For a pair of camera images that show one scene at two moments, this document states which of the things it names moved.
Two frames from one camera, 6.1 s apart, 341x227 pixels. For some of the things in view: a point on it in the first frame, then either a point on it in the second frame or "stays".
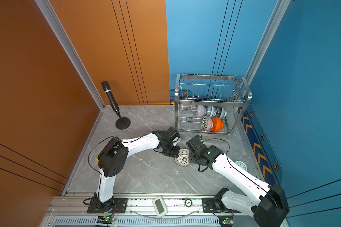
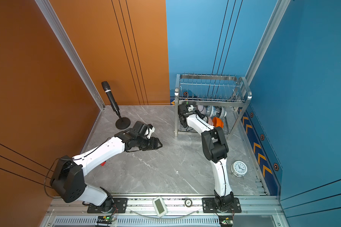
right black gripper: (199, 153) → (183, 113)
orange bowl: (217, 124) stays
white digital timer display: (160, 206) stays
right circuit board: (226, 221) stays
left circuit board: (107, 219) stays
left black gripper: (175, 154) → (154, 144)
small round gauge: (188, 203) stays
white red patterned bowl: (183, 160) → (190, 108)
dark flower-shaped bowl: (223, 112) stays
